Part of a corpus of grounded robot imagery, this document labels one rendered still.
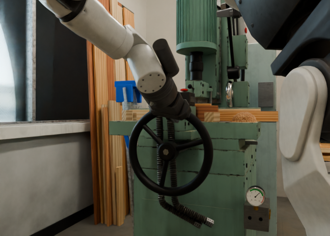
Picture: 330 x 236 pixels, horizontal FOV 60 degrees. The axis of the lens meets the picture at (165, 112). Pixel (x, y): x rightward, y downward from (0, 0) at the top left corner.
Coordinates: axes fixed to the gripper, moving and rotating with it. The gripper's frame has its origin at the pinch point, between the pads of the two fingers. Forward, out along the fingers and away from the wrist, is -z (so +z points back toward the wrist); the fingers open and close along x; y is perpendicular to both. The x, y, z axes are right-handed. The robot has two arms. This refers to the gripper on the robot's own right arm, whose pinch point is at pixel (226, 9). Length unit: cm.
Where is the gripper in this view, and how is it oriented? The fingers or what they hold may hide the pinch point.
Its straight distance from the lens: 122.7
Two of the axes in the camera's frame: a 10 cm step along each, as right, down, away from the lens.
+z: 9.3, 0.0, -3.7
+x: -3.0, 5.6, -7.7
